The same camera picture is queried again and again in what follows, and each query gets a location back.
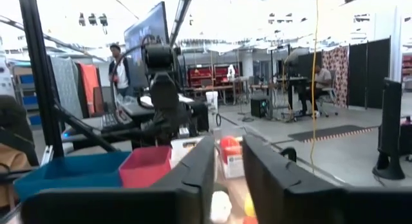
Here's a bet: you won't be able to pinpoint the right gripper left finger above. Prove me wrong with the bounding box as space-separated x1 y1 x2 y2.
21 136 216 224

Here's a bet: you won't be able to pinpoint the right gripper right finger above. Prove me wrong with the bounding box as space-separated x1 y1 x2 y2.
241 135 412 224

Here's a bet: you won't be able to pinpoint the yellow squash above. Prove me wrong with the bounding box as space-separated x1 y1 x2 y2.
243 192 257 218

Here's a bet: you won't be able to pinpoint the white mushroom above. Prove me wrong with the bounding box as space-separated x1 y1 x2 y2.
210 191 233 224

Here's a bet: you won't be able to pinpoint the bright red bell pepper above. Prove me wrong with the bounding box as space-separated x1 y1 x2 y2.
221 146 243 158

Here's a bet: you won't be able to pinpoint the red plastic bin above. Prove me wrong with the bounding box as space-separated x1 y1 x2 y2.
118 145 173 189

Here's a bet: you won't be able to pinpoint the large blue plastic bin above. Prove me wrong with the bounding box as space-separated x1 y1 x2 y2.
14 151 131 202

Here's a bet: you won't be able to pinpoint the black floor mat striped edge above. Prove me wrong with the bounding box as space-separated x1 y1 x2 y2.
287 124 378 144

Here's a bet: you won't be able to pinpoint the white plastic bin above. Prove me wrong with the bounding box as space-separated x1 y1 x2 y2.
169 136 207 169

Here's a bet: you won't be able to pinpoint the black backlit keyboard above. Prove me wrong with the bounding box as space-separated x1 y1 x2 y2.
100 112 120 129

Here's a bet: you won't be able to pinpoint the wide clear plastic bin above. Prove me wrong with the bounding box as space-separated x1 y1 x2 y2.
212 126 249 180

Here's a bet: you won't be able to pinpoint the grey desk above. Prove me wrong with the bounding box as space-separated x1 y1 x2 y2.
61 100 155 144

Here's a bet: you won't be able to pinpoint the black monitor with stand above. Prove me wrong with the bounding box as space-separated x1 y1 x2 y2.
372 77 407 181

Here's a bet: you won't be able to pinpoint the office chair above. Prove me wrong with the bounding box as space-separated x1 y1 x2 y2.
317 69 339 118

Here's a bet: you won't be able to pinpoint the black computer tower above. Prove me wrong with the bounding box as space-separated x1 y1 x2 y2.
250 97 270 119

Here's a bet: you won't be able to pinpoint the black office desk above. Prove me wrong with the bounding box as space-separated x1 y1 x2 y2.
276 75 310 117

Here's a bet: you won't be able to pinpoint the person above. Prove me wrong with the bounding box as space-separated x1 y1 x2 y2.
108 43 131 98
299 64 333 118

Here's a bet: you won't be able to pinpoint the orange hanging cloth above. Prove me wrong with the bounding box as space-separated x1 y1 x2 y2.
78 62 104 116

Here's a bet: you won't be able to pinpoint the patterned curtain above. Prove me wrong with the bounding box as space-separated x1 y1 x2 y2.
321 46 350 108

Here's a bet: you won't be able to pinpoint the white trash bin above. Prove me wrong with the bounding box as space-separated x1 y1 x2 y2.
205 90 220 113

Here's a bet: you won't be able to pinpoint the grey hanging cloth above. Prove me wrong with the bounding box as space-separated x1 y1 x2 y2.
50 55 84 120

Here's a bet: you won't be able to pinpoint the black partition panels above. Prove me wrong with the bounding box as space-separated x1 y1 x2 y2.
348 37 392 109

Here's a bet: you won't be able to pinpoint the blue storage shelf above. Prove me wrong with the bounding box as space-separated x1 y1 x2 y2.
12 64 43 127

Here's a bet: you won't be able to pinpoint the red shelving unit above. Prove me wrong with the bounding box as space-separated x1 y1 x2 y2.
187 64 241 89

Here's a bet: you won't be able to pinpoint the yellow hanging cable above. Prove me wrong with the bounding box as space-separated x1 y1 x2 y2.
308 0 320 174

